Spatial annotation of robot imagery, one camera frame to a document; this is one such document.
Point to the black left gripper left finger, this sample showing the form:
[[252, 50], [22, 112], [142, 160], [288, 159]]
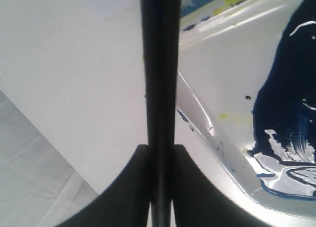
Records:
[[125, 203]]

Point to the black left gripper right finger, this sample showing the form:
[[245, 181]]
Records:
[[198, 203]]

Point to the black paintbrush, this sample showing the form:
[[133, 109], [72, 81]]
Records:
[[160, 32]]

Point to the white paint tray blue paint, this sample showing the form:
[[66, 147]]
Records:
[[247, 91]]

